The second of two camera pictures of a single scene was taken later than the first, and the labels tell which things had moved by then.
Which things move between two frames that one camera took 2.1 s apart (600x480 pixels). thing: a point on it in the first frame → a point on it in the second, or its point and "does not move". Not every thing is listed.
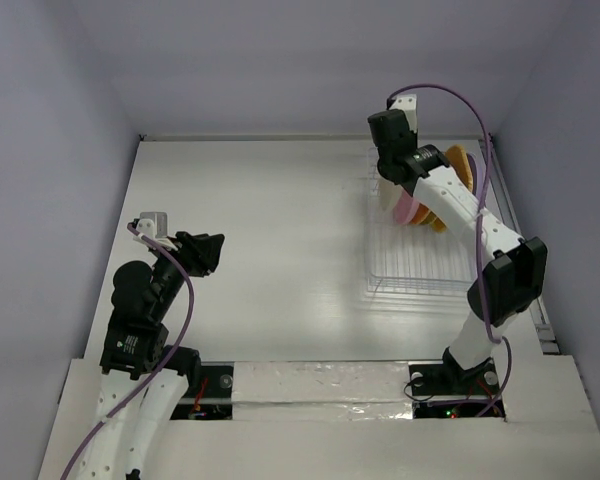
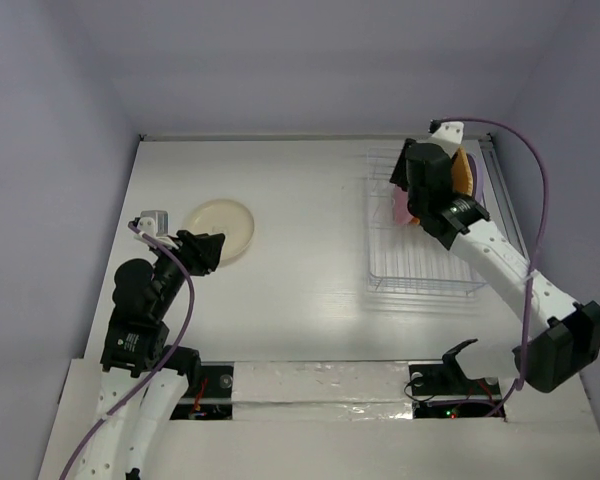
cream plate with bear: (388, 196) → (219, 216)
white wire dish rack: (411, 259) does not move
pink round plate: (406, 207) does not move
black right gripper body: (388, 170) → (407, 163)
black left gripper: (200, 250) does not move
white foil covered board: (326, 390) does not move
